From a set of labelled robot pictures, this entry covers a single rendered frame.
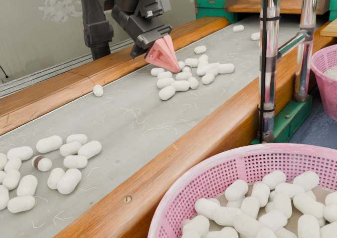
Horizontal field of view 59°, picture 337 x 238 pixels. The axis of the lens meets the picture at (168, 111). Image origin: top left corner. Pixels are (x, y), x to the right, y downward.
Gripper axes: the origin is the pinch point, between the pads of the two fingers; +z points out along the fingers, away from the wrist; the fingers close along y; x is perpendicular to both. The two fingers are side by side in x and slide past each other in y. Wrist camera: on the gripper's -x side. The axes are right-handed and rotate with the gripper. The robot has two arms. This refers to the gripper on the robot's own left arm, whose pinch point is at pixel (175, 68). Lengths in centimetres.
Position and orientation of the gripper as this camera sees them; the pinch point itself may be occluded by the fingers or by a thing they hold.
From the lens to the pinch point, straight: 66.9
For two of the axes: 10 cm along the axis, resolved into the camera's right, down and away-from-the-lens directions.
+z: 6.5, 7.4, -1.6
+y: 6.5, -4.3, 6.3
